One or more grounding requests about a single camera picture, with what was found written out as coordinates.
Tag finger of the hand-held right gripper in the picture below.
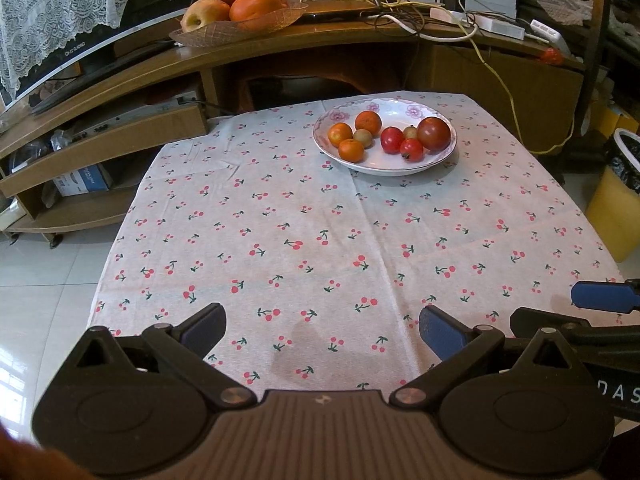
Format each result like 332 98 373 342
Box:
510 307 640 347
571 279 640 314

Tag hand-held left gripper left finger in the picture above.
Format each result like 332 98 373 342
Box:
60 302 257 409

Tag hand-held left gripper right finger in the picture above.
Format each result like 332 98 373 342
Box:
389 304 589 409

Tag floral rim white plate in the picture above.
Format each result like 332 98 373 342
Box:
313 98 458 177

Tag small red cherry tomato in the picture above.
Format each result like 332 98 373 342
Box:
399 138 425 162
380 127 406 154

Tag large dark red tomato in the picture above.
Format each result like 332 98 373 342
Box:
417 116 452 152

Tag yellow trash bin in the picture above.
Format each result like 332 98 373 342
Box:
585 127 640 257

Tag black trash bag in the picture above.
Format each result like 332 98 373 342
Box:
605 128 640 192

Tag cherry print white tablecloth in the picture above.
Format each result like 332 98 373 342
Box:
89 91 626 396

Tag blue and white carton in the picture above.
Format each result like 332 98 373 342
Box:
52 162 114 197

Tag silver set-top box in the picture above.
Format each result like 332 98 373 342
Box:
65 91 201 142

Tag wooden television stand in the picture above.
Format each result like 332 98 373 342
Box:
0 0 592 250

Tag white labelled device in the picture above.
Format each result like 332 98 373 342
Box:
530 19 564 44

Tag dark storage shelf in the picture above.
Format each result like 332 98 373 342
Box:
520 0 640 127

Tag flat white box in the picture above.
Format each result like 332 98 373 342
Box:
472 14 526 41

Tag glass fruit bowl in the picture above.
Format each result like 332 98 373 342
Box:
169 2 308 49

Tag yellow apple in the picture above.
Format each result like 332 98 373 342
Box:
180 0 232 32

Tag small white power adapter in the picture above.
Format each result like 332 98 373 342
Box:
430 7 473 27

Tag black television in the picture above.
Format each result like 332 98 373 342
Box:
0 0 207 117

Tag white lace cloth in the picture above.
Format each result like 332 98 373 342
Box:
0 0 142 97

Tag yellow cable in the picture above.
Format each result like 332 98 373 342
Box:
300 0 576 157

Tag white cable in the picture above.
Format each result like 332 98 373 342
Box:
367 12 479 42

